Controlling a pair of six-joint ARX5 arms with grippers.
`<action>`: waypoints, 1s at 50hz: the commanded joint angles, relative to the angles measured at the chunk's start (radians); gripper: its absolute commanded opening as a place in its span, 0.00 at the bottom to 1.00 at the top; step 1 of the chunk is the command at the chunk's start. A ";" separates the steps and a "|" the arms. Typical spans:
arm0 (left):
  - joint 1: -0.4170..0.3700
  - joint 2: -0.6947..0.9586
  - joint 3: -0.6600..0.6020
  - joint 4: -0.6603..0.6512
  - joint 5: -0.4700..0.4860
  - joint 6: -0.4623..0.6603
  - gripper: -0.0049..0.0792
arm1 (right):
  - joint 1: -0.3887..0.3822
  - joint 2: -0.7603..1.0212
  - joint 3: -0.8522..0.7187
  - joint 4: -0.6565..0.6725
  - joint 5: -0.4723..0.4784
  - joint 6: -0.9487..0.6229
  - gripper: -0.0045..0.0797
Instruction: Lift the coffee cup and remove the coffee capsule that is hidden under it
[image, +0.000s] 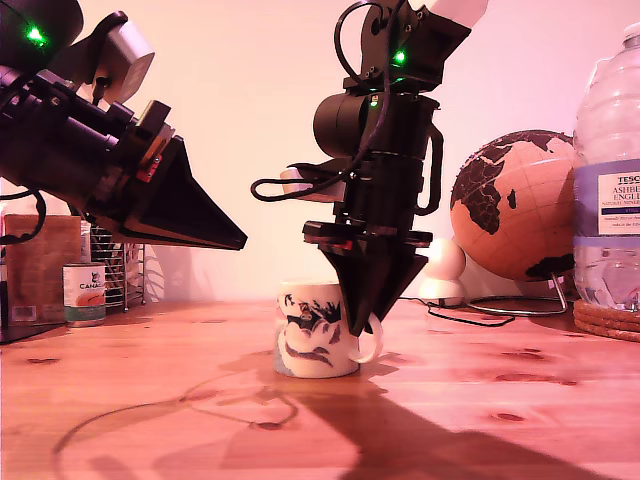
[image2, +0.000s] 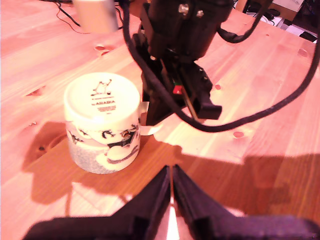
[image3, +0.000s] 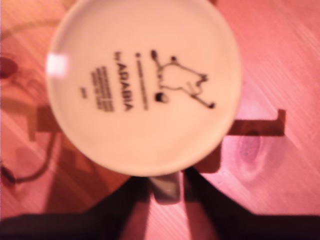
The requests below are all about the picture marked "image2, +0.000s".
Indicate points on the pale cardboard box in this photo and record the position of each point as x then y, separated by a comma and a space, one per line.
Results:
287, 5

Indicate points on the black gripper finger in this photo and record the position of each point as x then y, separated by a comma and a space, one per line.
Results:
150, 205
161, 111
200, 205
148, 100

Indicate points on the white mug with dark print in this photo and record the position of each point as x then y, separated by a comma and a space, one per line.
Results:
100, 100

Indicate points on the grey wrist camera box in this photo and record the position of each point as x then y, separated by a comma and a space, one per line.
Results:
96, 15

